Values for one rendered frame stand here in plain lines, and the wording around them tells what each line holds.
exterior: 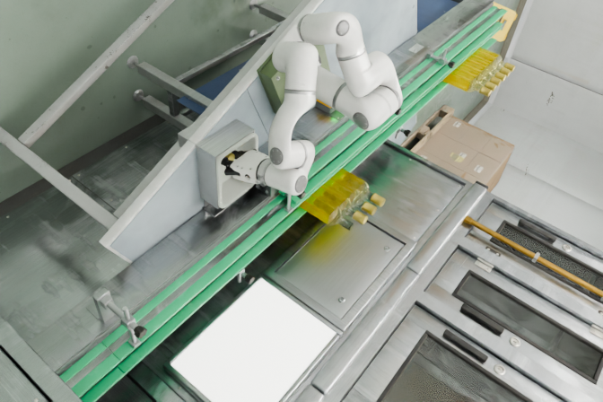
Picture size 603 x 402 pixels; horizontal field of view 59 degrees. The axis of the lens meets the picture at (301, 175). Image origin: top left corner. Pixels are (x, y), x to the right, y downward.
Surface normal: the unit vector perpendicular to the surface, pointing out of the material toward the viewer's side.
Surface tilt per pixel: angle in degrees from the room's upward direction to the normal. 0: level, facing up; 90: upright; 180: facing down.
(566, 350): 90
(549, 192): 90
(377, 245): 90
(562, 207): 90
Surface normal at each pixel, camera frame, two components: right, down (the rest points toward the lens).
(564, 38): -0.62, 0.51
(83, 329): 0.07, -0.72
